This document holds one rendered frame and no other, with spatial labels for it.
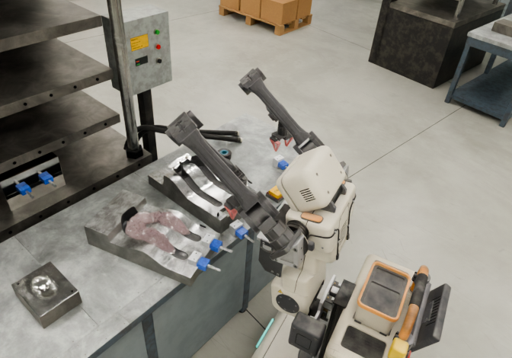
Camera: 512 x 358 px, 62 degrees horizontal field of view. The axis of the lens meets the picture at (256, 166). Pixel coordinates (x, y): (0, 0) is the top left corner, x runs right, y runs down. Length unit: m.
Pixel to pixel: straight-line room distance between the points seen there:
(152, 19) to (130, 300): 1.38
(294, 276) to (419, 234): 1.81
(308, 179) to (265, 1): 5.21
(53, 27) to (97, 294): 1.11
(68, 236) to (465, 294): 2.37
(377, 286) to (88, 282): 1.11
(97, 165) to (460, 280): 2.37
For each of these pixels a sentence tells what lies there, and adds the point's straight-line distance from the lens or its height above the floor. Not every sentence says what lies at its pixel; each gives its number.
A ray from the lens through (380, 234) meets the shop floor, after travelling 3.25.
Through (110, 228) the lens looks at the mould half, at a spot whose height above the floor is 0.91.
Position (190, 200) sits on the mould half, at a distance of 1.98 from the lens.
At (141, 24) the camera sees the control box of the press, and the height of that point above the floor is 1.44.
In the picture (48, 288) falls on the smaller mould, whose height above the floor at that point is 0.85.
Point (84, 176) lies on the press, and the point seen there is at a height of 0.78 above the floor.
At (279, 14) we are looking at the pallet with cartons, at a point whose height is 0.29.
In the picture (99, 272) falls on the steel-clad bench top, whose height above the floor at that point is 0.80.
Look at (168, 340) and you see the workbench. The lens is 2.13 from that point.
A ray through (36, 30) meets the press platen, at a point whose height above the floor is 1.54.
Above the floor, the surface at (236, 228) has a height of 0.85.
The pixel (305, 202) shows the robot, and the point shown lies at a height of 1.28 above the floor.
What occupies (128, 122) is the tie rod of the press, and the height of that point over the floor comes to 1.01.
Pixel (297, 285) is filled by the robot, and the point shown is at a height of 0.86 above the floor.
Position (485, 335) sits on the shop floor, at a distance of 3.00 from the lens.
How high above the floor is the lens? 2.21
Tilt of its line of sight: 37 degrees down
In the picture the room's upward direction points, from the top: 5 degrees clockwise
